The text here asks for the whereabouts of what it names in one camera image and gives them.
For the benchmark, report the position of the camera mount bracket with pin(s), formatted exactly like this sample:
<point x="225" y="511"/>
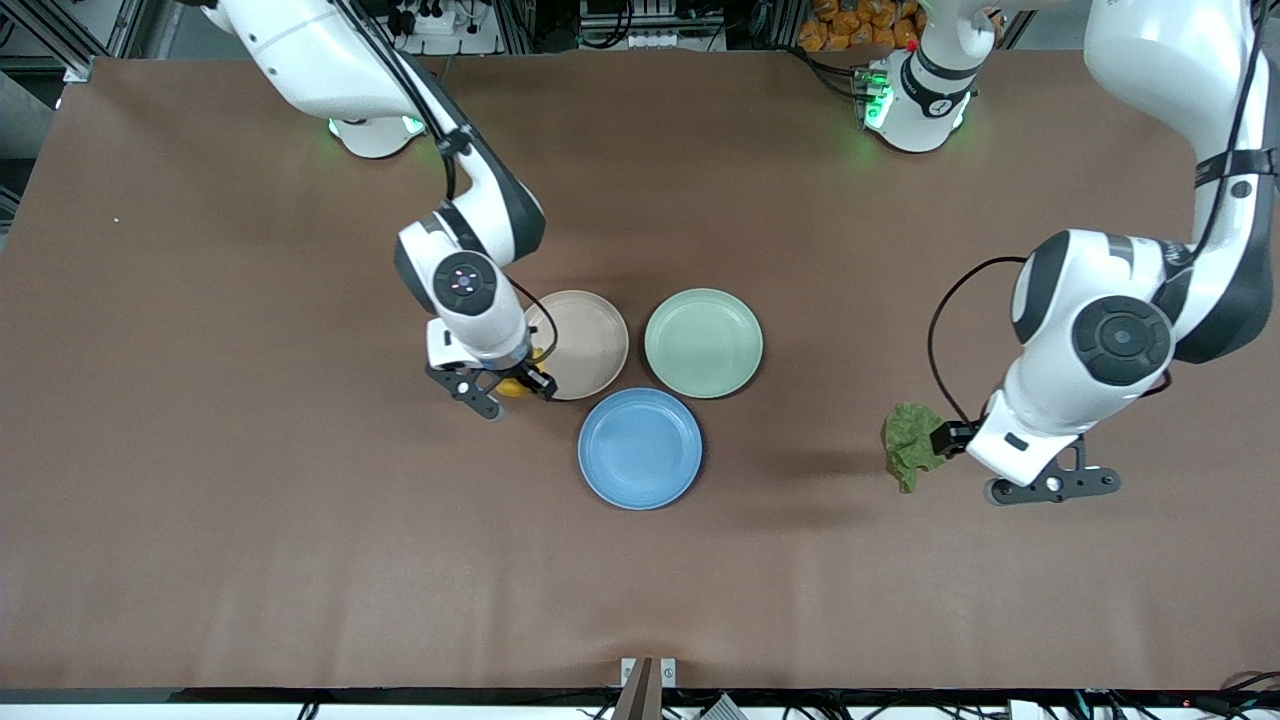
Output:
<point x="640" y="695"/>

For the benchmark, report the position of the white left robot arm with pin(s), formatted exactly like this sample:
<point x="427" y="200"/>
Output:
<point x="1150" y="60"/>

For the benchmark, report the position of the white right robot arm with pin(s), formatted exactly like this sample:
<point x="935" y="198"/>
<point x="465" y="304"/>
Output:
<point x="310" y="50"/>

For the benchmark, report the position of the blue round plate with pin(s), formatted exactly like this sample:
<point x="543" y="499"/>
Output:
<point x="640" y="450"/>

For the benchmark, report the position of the beige round plate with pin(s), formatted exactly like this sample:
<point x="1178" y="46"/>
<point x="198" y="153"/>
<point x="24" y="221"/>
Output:
<point x="590" y="340"/>

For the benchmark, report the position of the yellow lemon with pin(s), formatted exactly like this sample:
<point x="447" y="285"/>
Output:
<point x="512" y="388"/>

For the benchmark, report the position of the pale green round plate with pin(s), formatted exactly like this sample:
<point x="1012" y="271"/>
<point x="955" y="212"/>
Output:
<point x="703" y="343"/>

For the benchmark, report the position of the green lettuce leaf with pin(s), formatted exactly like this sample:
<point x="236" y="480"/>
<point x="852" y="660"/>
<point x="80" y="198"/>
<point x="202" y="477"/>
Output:
<point x="912" y="440"/>

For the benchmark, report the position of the white plug adapter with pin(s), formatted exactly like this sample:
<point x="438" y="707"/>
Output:
<point x="1025" y="710"/>

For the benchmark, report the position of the white power strip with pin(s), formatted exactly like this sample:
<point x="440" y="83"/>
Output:
<point x="660" y="39"/>
<point x="435" y="22"/>

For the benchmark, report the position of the brown table cover sheet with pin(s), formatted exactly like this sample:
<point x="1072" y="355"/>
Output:
<point x="300" y="500"/>

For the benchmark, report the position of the bag of orange fruits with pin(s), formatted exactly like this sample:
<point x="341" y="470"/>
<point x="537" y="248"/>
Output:
<point x="850" y="25"/>

